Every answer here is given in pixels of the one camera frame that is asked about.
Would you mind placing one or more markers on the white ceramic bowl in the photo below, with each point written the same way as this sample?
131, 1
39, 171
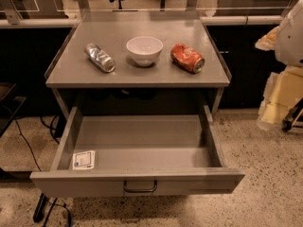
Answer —
144, 50

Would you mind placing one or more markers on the open grey top drawer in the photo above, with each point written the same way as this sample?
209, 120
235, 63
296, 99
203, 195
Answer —
181, 152

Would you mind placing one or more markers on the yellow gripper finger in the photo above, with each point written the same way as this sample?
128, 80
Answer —
282, 92
268, 41

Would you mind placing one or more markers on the white label sticker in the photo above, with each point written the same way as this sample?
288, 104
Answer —
83, 160

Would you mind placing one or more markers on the dark side table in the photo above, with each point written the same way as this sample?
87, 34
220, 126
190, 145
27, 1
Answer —
10, 104

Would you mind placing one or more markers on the orange crushed soda can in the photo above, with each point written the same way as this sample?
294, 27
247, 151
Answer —
187, 58

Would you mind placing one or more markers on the silver crushed redbull can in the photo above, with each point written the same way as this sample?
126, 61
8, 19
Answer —
100, 58

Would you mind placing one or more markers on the grey metal cabinet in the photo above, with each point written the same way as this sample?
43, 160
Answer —
112, 30

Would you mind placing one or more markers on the black drawer handle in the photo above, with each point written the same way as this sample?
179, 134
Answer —
139, 187

